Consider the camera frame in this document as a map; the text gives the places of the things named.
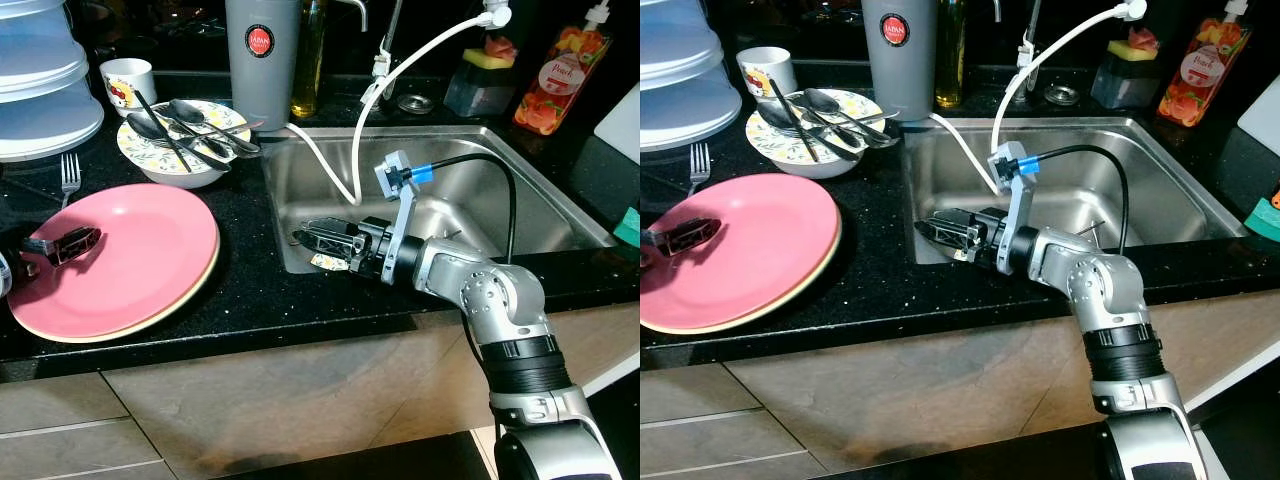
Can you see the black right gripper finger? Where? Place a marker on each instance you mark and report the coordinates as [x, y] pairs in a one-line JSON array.
[[354, 262], [980, 252], [335, 234], [950, 225]]

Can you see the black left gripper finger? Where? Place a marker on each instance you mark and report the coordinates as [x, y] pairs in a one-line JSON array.
[[695, 233], [70, 243]]

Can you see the pink rimmed floral plate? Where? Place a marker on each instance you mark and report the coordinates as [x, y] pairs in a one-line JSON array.
[[130, 260], [750, 260]]

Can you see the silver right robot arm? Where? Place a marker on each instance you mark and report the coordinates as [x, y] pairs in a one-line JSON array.
[[500, 300], [1100, 290]]

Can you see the green sponge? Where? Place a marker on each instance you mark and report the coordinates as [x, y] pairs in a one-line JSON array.
[[1265, 220], [630, 228]]

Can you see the steel fork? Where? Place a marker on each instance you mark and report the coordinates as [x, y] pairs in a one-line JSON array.
[[698, 155], [70, 165]]

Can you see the white tiered food container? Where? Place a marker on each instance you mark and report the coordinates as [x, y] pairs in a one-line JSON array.
[[685, 100], [45, 110]]

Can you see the white cutting board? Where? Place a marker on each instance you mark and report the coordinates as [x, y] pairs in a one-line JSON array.
[[1265, 110], [622, 120]]

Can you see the white floral bowl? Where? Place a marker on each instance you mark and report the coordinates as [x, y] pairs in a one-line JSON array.
[[820, 168], [190, 178]]

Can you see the steel spoon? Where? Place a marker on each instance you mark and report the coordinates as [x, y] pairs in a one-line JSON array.
[[820, 98], [185, 108], [145, 127], [775, 117]]

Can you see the beige cabinet door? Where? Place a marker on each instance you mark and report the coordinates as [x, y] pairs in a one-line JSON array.
[[900, 400], [1055, 395], [300, 400], [430, 400]]

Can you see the round steel sink plug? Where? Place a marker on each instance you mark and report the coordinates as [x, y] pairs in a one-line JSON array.
[[1061, 95], [415, 104]]

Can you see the grey water filter canister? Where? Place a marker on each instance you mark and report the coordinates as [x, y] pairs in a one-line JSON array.
[[260, 90], [898, 80]]

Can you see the olive oil glass bottle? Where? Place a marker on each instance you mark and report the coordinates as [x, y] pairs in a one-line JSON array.
[[308, 80], [950, 70]]

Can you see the stainless steel sink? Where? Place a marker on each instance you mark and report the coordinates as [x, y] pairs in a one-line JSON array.
[[1170, 190], [540, 200]]

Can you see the black chopstick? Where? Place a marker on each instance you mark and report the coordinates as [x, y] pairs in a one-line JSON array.
[[140, 98], [773, 87]]

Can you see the white printed mug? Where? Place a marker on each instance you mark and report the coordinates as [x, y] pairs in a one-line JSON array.
[[128, 85], [768, 72]]

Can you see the chrome sink faucet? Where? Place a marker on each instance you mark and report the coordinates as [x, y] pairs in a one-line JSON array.
[[1025, 65], [382, 70]]

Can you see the dark sponge holder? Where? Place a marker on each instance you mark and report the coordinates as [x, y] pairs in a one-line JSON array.
[[478, 95], [1122, 88]]

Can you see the peach dish soap bottle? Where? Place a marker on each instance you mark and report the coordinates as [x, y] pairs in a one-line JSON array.
[[1200, 75], [560, 80]]

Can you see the yellow sponge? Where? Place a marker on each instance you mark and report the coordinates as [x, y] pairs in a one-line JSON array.
[[1120, 51], [473, 59]]

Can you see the pink scrub pad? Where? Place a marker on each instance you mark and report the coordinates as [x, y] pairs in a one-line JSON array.
[[497, 45], [1143, 37]]

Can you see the orange mini fan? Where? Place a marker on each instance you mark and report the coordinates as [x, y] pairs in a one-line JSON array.
[[1276, 198]]

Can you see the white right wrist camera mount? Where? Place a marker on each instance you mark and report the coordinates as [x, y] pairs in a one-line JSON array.
[[1020, 205], [403, 215]]

